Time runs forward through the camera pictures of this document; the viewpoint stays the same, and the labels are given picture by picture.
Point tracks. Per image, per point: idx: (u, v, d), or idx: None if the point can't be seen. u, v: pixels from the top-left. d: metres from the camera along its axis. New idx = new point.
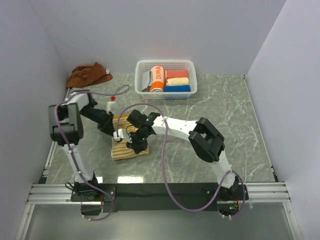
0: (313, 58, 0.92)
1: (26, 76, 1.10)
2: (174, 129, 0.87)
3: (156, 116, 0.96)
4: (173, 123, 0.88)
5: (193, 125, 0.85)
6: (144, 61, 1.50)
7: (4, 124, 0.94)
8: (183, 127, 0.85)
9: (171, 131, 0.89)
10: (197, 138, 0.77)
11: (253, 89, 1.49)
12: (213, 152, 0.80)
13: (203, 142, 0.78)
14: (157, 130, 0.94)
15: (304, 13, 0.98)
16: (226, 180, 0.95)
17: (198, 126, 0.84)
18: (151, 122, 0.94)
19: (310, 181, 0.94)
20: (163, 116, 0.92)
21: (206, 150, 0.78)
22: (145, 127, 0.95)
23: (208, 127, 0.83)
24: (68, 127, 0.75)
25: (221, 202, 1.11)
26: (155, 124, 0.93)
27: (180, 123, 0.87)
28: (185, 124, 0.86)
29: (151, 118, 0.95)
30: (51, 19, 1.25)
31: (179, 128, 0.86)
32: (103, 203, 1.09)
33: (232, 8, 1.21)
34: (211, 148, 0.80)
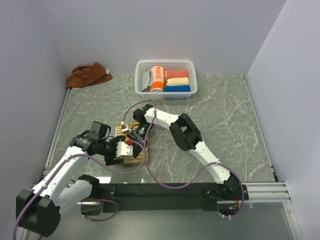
0: (313, 57, 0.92)
1: (26, 76, 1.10)
2: (161, 119, 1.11)
3: (149, 106, 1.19)
4: (161, 115, 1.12)
5: (176, 118, 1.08)
6: (144, 61, 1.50)
7: (4, 123, 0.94)
8: (167, 119, 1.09)
9: (158, 120, 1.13)
10: (175, 129, 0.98)
11: (253, 89, 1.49)
12: (188, 142, 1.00)
13: (179, 133, 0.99)
14: (148, 119, 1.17)
15: (305, 13, 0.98)
16: (217, 174, 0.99)
17: (180, 119, 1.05)
18: (145, 111, 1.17)
19: (310, 182, 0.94)
20: (155, 108, 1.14)
21: (181, 139, 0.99)
22: (139, 116, 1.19)
23: (187, 121, 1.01)
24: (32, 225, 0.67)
25: (221, 202, 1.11)
26: (147, 114, 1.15)
27: (166, 115, 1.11)
28: (170, 116, 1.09)
29: (145, 108, 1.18)
30: (51, 19, 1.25)
31: (164, 119, 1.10)
32: (103, 203, 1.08)
33: (232, 8, 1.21)
34: (187, 139, 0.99)
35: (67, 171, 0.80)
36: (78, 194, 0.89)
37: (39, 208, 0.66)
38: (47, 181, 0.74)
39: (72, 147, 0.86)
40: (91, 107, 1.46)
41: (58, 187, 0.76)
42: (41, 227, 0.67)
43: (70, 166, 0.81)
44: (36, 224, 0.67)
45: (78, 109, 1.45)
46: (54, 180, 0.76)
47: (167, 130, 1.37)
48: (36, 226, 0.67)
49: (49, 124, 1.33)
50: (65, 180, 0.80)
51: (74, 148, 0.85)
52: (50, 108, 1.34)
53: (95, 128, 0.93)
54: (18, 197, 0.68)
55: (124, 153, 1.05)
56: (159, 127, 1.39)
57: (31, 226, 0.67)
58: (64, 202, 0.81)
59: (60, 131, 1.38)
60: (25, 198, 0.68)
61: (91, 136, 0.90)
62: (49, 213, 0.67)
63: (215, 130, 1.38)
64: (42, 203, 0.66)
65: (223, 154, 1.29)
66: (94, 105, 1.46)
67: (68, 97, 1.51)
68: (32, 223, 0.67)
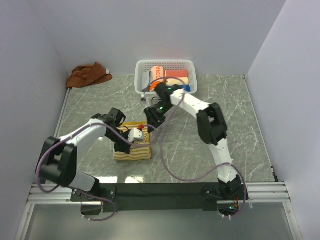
0: (312, 57, 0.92)
1: (26, 77, 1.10)
2: (188, 104, 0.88)
3: (178, 87, 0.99)
4: (189, 99, 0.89)
5: (206, 106, 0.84)
6: (144, 61, 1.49)
7: (4, 124, 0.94)
8: (196, 105, 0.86)
9: (184, 104, 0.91)
10: (203, 118, 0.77)
11: (253, 89, 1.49)
12: (213, 136, 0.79)
13: (206, 124, 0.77)
14: (173, 101, 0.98)
15: (304, 13, 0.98)
16: (224, 174, 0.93)
17: (210, 109, 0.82)
18: (172, 92, 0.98)
19: (310, 182, 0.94)
20: (184, 91, 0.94)
21: (207, 131, 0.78)
22: (165, 96, 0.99)
23: (218, 112, 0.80)
24: (53, 171, 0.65)
25: (220, 202, 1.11)
26: (173, 95, 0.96)
27: (196, 101, 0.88)
28: (199, 103, 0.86)
29: (172, 88, 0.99)
30: (51, 20, 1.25)
31: (192, 104, 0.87)
32: (103, 203, 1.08)
33: (232, 8, 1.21)
34: (212, 132, 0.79)
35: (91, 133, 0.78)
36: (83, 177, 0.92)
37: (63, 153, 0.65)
38: (73, 133, 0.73)
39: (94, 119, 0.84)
40: (91, 107, 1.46)
41: (81, 143, 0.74)
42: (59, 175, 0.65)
43: (94, 129, 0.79)
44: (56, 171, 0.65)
45: (78, 109, 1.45)
46: (79, 135, 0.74)
47: (167, 130, 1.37)
48: (54, 175, 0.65)
49: (49, 124, 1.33)
50: (87, 141, 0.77)
51: (96, 119, 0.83)
52: (50, 108, 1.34)
53: (113, 113, 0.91)
54: (45, 142, 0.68)
55: (137, 136, 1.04)
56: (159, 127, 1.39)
57: (50, 173, 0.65)
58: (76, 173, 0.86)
59: (60, 130, 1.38)
60: (51, 143, 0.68)
61: (109, 118, 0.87)
62: (71, 161, 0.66)
63: None
64: (66, 149, 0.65)
65: None
66: (94, 105, 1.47)
67: (68, 97, 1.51)
68: (51, 170, 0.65)
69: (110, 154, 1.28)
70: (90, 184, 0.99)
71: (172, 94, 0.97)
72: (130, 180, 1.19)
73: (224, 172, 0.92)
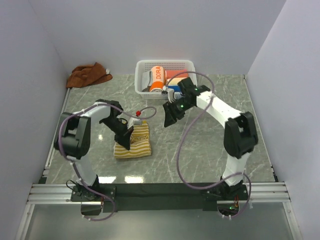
0: (312, 56, 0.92)
1: (26, 77, 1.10)
2: (217, 109, 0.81)
3: (205, 89, 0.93)
4: (218, 104, 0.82)
5: (236, 115, 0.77)
6: (144, 61, 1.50)
7: (4, 124, 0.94)
8: (225, 111, 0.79)
9: (212, 109, 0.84)
10: (232, 127, 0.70)
11: (253, 89, 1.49)
12: (240, 149, 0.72)
13: (236, 135, 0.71)
14: (199, 103, 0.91)
15: (304, 13, 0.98)
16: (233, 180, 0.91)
17: (241, 118, 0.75)
18: (198, 93, 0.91)
19: (310, 182, 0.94)
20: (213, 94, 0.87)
21: (235, 143, 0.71)
22: (190, 96, 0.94)
23: (250, 124, 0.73)
24: (70, 142, 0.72)
25: (220, 201, 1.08)
26: (200, 97, 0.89)
27: (226, 107, 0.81)
28: (229, 110, 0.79)
29: (200, 90, 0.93)
30: (51, 20, 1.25)
31: (221, 110, 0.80)
32: (103, 203, 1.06)
33: (232, 8, 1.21)
34: (240, 145, 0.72)
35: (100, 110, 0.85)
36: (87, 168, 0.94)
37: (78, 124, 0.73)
38: (84, 109, 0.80)
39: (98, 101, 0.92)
40: None
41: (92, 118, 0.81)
42: (76, 145, 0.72)
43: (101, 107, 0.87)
44: (72, 141, 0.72)
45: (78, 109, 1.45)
46: (90, 111, 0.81)
47: (167, 131, 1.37)
48: (72, 145, 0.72)
49: (49, 124, 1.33)
50: (95, 118, 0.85)
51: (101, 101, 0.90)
52: (50, 108, 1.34)
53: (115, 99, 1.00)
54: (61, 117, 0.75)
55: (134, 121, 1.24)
56: (159, 127, 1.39)
57: (67, 143, 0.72)
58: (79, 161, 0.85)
59: None
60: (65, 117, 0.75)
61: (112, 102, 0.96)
62: (86, 132, 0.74)
63: (215, 130, 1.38)
64: (81, 120, 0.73)
65: (223, 154, 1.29)
66: None
67: (68, 97, 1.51)
68: (69, 140, 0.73)
69: (110, 154, 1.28)
70: (93, 178, 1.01)
71: (198, 95, 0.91)
72: (130, 180, 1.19)
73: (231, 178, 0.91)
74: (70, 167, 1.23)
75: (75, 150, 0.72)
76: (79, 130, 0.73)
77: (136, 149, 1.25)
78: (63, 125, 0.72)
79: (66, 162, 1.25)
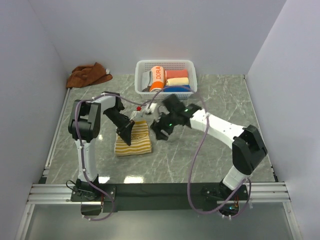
0: (312, 57, 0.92)
1: (26, 77, 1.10)
2: (218, 130, 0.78)
3: (196, 108, 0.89)
4: (217, 123, 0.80)
5: (239, 131, 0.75)
6: (144, 61, 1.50)
7: (4, 124, 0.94)
8: (227, 129, 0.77)
9: (211, 130, 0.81)
10: (242, 148, 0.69)
11: (253, 89, 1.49)
12: (252, 166, 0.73)
13: (246, 154, 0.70)
14: (195, 124, 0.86)
15: (305, 13, 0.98)
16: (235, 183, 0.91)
17: (245, 133, 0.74)
18: (190, 114, 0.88)
19: (310, 182, 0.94)
20: (207, 112, 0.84)
21: (247, 162, 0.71)
22: (181, 118, 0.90)
23: (257, 138, 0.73)
24: (84, 125, 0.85)
25: (221, 201, 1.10)
26: (194, 118, 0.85)
27: (225, 124, 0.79)
28: (230, 127, 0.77)
29: (191, 109, 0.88)
30: (51, 20, 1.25)
31: (222, 129, 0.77)
32: (103, 203, 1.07)
33: (232, 8, 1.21)
34: (252, 162, 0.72)
35: (107, 99, 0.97)
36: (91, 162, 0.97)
37: (91, 110, 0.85)
38: (94, 97, 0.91)
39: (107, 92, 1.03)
40: None
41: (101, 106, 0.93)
42: (90, 128, 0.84)
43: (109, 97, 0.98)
44: (86, 124, 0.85)
45: None
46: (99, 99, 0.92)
47: None
48: (86, 128, 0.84)
49: (49, 124, 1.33)
50: (104, 106, 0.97)
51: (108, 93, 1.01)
52: (50, 108, 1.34)
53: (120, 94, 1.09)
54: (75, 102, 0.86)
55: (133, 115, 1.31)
56: None
57: (82, 126, 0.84)
58: (86, 149, 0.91)
59: (60, 130, 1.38)
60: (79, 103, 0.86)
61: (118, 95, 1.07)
62: (98, 116, 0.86)
63: None
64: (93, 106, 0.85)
65: (223, 154, 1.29)
66: None
67: (68, 97, 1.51)
68: (83, 123, 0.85)
69: (111, 154, 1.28)
70: (96, 174, 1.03)
71: (191, 116, 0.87)
72: (130, 180, 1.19)
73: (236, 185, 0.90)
74: (70, 167, 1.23)
75: (89, 133, 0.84)
76: (92, 115, 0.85)
77: (136, 144, 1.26)
78: (78, 109, 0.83)
79: (66, 162, 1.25)
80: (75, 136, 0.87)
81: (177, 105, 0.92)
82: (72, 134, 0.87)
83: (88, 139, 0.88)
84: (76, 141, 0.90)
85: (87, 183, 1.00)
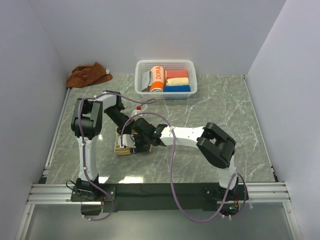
0: (312, 57, 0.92)
1: (26, 77, 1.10)
2: (183, 137, 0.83)
3: (164, 126, 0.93)
4: (181, 132, 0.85)
5: (201, 131, 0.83)
6: (144, 61, 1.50)
7: (3, 124, 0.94)
8: (190, 135, 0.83)
9: (179, 140, 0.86)
10: (205, 144, 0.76)
11: (253, 89, 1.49)
12: (225, 157, 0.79)
13: (212, 149, 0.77)
14: (165, 141, 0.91)
15: (304, 13, 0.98)
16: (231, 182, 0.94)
17: (206, 131, 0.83)
18: (159, 133, 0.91)
19: (310, 182, 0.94)
20: (170, 126, 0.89)
21: (217, 156, 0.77)
22: (153, 139, 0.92)
23: (217, 132, 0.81)
24: (87, 123, 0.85)
25: (221, 201, 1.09)
26: (163, 136, 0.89)
27: (188, 131, 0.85)
28: (193, 131, 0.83)
29: (158, 130, 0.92)
30: (51, 20, 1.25)
31: (187, 136, 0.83)
32: (103, 203, 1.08)
33: (232, 8, 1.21)
34: (222, 154, 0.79)
35: (108, 98, 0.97)
36: (91, 161, 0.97)
37: (94, 107, 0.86)
38: (96, 96, 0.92)
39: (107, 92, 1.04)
40: None
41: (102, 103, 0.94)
42: (92, 125, 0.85)
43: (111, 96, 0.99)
44: (89, 122, 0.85)
45: None
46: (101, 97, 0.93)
47: None
48: (88, 125, 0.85)
49: (49, 124, 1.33)
50: (106, 104, 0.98)
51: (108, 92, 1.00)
52: (50, 108, 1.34)
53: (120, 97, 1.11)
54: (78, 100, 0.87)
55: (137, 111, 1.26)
56: None
57: (85, 123, 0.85)
58: (87, 146, 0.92)
59: (60, 131, 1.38)
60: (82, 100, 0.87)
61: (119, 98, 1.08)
62: (100, 114, 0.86)
63: None
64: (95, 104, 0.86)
65: None
66: None
67: (68, 97, 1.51)
68: (86, 121, 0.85)
69: (110, 154, 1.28)
70: (96, 174, 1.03)
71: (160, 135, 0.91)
72: (130, 180, 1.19)
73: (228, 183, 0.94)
74: (70, 167, 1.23)
75: (92, 130, 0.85)
76: (94, 112, 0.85)
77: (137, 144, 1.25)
78: (81, 107, 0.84)
79: (66, 162, 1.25)
80: (78, 134, 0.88)
81: (146, 129, 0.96)
82: (75, 132, 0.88)
83: (90, 136, 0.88)
84: (78, 139, 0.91)
85: (87, 183, 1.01)
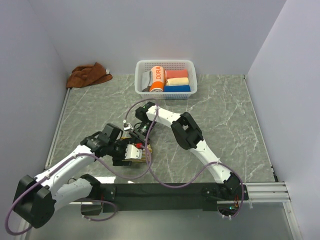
0: (312, 57, 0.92)
1: (26, 76, 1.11)
2: (163, 117, 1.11)
3: (151, 104, 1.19)
4: (163, 113, 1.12)
5: (178, 117, 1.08)
6: (144, 61, 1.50)
7: (3, 124, 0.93)
8: (169, 117, 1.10)
9: (160, 118, 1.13)
10: (176, 127, 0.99)
11: (253, 89, 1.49)
12: (189, 141, 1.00)
13: (180, 132, 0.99)
14: (149, 116, 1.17)
15: (304, 14, 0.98)
16: (217, 173, 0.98)
17: (182, 118, 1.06)
18: (146, 109, 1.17)
19: (310, 182, 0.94)
20: (157, 106, 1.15)
21: (183, 137, 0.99)
22: (140, 113, 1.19)
23: (189, 119, 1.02)
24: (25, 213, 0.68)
25: (221, 201, 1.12)
26: (149, 112, 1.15)
27: (168, 114, 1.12)
28: (171, 115, 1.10)
29: (147, 106, 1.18)
30: (51, 20, 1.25)
31: (166, 117, 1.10)
32: (103, 203, 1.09)
33: (232, 8, 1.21)
34: (188, 138, 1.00)
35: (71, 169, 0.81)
36: (75, 192, 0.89)
37: (37, 197, 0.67)
38: (50, 172, 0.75)
39: (81, 146, 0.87)
40: (90, 107, 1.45)
41: (60, 180, 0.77)
42: (33, 216, 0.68)
43: (76, 162, 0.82)
44: (30, 212, 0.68)
45: (78, 109, 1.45)
46: (58, 172, 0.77)
47: (167, 131, 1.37)
48: (29, 215, 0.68)
49: (49, 124, 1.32)
50: (68, 177, 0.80)
51: (84, 147, 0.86)
52: (50, 108, 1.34)
53: (107, 131, 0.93)
54: (21, 182, 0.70)
55: (134, 156, 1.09)
56: (159, 127, 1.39)
57: (24, 213, 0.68)
58: (60, 197, 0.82)
59: (60, 131, 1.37)
60: (26, 184, 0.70)
61: (101, 138, 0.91)
62: (42, 206, 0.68)
63: (215, 130, 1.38)
64: (40, 193, 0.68)
65: (223, 154, 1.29)
66: (94, 105, 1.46)
67: (68, 97, 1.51)
68: (25, 211, 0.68)
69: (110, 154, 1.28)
70: (87, 189, 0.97)
71: (146, 111, 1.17)
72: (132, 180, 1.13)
73: (215, 172, 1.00)
74: None
75: (32, 221, 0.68)
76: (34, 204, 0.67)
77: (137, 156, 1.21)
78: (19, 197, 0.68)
79: None
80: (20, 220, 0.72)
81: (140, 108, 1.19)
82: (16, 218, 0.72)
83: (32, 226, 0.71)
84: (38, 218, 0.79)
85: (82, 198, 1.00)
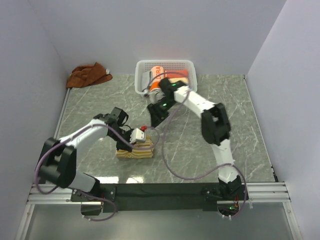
0: (312, 56, 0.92)
1: (26, 77, 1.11)
2: (192, 103, 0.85)
3: (182, 84, 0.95)
4: (195, 98, 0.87)
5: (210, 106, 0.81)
6: (144, 61, 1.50)
7: (3, 124, 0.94)
8: (200, 103, 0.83)
9: (188, 102, 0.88)
10: (207, 118, 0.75)
11: (253, 89, 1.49)
12: (216, 137, 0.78)
13: (210, 126, 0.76)
14: (176, 97, 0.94)
15: (305, 13, 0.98)
16: (225, 174, 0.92)
17: (215, 108, 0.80)
18: (176, 88, 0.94)
19: (310, 182, 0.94)
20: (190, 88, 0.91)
21: (209, 132, 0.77)
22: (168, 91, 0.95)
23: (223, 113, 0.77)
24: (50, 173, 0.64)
25: (221, 201, 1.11)
26: (178, 91, 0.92)
27: (201, 99, 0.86)
28: (203, 102, 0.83)
29: (177, 85, 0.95)
30: (51, 20, 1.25)
31: (197, 103, 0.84)
32: (103, 203, 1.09)
33: (232, 8, 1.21)
34: (216, 133, 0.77)
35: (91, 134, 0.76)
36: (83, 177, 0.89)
37: (62, 155, 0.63)
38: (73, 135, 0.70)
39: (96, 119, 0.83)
40: (90, 107, 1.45)
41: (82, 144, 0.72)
42: (58, 176, 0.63)
43: (96, 129, 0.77)
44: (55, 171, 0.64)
45: (78, 109, 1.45)
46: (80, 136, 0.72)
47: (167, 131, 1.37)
48: (54, 175, 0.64)
49: (49, 124, 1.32)
50: (87, 143, 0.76)
51: (97, 120, 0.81)
52: (50, 108, 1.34)
53: (116, 112, 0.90)
54: (45, 143, 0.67)
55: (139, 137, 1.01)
56: (159, 127, 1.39)
57: (48, 175, 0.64)
58: None
59: (60, 130, 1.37)
60: (50, 145, 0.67)
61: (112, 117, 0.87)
62: (68, 164, 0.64)
63: None
64: (66, 150, 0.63)
65: None
66: (94, 105, 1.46)
67: (68, 97, 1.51)
68: (49, 172, 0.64)
69: (110, 154, 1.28)
70: (90, 185, 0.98)
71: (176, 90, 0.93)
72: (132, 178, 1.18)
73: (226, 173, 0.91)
74: None
75: (58, 182, 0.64)
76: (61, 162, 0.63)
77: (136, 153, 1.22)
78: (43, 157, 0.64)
79: None
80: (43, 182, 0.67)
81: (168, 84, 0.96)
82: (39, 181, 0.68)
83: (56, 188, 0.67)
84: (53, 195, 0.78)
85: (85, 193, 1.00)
